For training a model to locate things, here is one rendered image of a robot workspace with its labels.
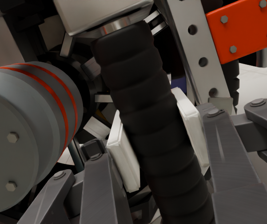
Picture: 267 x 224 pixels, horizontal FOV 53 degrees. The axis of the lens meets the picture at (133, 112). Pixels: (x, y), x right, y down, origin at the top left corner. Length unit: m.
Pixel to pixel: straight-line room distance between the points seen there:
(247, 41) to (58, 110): 0.25
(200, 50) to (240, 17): 0.06
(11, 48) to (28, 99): 0.14
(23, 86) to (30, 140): 0.07
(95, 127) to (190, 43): 0.24
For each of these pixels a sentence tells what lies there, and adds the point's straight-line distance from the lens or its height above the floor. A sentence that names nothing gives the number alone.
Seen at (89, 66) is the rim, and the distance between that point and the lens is 0.48.
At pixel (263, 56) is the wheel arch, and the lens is 0.60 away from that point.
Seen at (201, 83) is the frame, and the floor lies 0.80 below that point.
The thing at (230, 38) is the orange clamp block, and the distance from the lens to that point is 0.38.
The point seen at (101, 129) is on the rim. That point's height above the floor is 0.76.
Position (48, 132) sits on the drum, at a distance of 0.29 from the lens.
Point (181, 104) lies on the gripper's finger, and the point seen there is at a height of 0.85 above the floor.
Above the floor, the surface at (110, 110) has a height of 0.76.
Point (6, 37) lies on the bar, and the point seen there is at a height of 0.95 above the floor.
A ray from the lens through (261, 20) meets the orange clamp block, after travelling 0.40.
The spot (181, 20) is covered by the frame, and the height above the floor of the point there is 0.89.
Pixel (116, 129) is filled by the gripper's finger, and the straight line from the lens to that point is 0.15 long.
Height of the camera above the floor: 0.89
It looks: 13 degrees down
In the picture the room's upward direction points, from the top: 22 degrees counter-clockwise
